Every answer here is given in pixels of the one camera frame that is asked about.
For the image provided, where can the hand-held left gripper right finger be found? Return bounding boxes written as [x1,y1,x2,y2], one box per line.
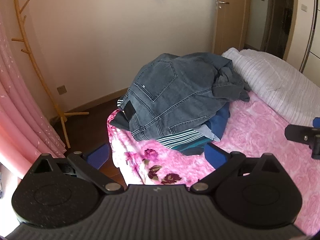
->
[190,144,282,195]

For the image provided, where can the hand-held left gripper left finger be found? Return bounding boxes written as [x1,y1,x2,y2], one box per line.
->
[32,144,125,195]

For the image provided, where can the grey denim pants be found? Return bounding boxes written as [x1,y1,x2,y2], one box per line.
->
[212,60,252,103]

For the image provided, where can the dark blue-grey jeans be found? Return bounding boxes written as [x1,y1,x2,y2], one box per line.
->
[119,52,234,142]

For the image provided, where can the pink floral blanket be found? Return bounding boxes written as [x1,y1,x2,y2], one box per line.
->
[107,90,320,236]

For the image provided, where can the dark blue garment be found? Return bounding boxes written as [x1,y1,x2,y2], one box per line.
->
[200,102,231,141]

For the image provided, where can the black garment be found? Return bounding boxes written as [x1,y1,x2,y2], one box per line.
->
[110,110,133,131]

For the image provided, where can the white ribbed pillow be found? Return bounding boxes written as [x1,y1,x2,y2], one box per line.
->
[221,47,320,128]

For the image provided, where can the wooden coat rack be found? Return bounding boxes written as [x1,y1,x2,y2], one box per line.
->
[2,0,90,149]

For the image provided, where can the pink curtain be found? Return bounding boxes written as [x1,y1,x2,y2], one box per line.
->
[0,12,67,180]

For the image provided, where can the white sliding wardrobe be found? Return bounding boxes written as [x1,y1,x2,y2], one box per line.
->
[299,0,320,73]

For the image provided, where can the wooden door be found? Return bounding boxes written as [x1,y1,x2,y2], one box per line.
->
[212,0,252,55]

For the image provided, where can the metal door handle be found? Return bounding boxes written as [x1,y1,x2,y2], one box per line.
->
[216,0,230,11]

